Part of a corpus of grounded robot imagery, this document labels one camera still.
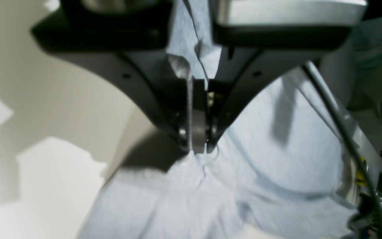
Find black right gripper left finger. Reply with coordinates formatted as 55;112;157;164
31;0;191;152

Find grey T-shirt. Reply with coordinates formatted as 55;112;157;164
78;0;364;239

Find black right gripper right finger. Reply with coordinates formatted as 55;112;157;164
193;0;367;153

